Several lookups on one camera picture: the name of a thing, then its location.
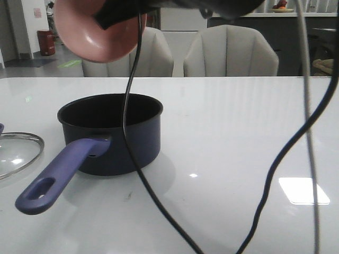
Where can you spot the left beige chair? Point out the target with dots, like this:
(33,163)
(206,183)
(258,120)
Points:
(155,60)

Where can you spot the glass lid with blue knob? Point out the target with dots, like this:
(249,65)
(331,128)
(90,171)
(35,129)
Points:
(18,151)

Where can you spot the dark blue saucepan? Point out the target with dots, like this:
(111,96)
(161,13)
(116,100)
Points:
(104,136)

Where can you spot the white cabinet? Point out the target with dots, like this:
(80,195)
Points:
(179,27)

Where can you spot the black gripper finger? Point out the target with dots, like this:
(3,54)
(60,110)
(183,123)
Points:
(113,12)

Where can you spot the right beige chair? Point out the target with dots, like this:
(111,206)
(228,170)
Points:
(230,51)

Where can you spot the dark grey counter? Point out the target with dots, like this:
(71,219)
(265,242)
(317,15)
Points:
(281,32)

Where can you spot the pink bowl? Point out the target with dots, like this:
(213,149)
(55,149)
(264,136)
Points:
(84,37)

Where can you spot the beige chair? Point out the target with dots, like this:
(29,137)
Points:
(230,51)
(155,60)

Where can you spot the fruit plate on counter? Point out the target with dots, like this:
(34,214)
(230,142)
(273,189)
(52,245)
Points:
(281,7)

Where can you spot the red trash bin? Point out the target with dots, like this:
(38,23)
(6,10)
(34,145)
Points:
(46,43)

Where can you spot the beige cushion right edge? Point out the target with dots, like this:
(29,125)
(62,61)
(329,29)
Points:
(323,67)

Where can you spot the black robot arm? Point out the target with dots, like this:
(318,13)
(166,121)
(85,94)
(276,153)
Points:
(229,9)

